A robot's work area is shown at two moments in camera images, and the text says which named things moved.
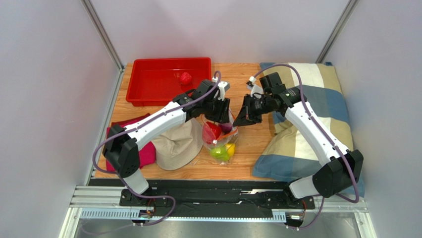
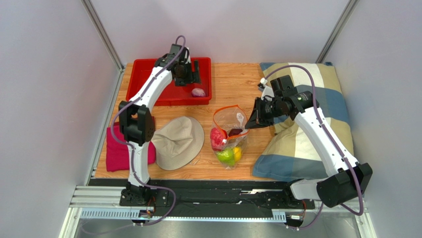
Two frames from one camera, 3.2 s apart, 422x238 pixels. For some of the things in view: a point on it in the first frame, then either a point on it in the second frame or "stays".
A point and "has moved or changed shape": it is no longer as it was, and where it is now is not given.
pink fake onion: x=226 y=127 has moved or changed shape
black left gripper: x=223 y=116 → x=194 y=77
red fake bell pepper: x=211 y=132 → x=217 y=136
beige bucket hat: x=177 y=148 stays
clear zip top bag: x=220 y=139 has moved or changed shape
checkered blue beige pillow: x=289 y=155 stays
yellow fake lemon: x=231 y=148 → x=237 y=153
